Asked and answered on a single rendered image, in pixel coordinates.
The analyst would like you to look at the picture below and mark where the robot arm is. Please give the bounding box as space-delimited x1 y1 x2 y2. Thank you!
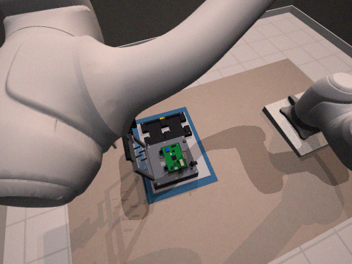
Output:
0 0 352 208

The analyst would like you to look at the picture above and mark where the green circuit board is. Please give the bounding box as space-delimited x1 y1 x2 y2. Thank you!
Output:
162 143 186 172

